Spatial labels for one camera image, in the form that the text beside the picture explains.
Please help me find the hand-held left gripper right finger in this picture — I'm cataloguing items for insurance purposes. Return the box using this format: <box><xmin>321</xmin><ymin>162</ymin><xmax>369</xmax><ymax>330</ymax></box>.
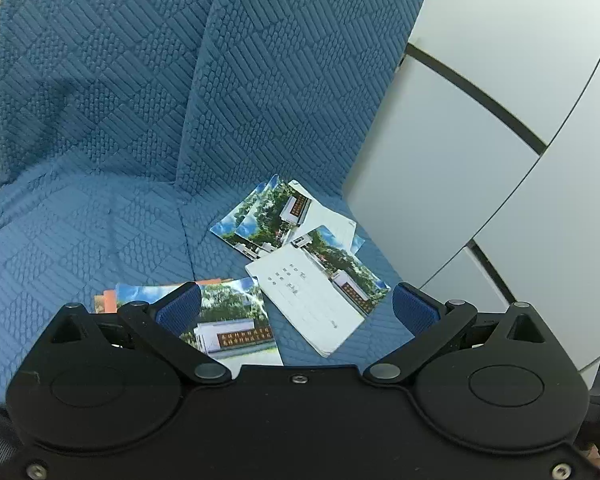
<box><xmin>361</xmin><ymin>281</ymin><xmax>552</xmax><ymax>387</ymax></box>

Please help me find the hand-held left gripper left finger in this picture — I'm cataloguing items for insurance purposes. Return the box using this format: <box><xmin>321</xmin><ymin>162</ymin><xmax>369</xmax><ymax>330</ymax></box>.
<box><xmin>47</xmin><ymin>281</ymin><xmax>232</xmax><ymax>386</ymax></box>

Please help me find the single photo postcard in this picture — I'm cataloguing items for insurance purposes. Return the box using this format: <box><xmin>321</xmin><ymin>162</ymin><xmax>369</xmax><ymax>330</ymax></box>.
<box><xmin>115</xmin><ymin>276</ymin><xmax>284</xmax><ymax>367</ymax></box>

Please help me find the orange and white book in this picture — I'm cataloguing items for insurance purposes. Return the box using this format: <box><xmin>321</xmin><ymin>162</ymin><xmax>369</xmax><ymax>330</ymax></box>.
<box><xmin>94</xmin><ymin>277</ymin><xmax>233</xmax><ymax>316</ymax></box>

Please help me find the pile of photo postcards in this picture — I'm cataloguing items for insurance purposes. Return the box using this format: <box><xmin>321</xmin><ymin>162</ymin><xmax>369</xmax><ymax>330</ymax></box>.
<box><xmin>210</xmin><ymin>174</ymin><xmax>391</xmax><ymax>358</ymax></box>

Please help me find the white wardrobe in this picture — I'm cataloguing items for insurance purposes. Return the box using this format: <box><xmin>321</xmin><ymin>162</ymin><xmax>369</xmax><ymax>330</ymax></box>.
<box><xmin>340</xmin><ymin>0</ymin><xmax>600</xmax><ymax>386</ymax></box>

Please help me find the blue textured sofa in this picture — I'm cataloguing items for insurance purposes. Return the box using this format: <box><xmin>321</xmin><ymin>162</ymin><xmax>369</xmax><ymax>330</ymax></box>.
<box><xmin>0</xmin><ymin>0</ymin><xmax>428</xmax><ymax>401</ymax></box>

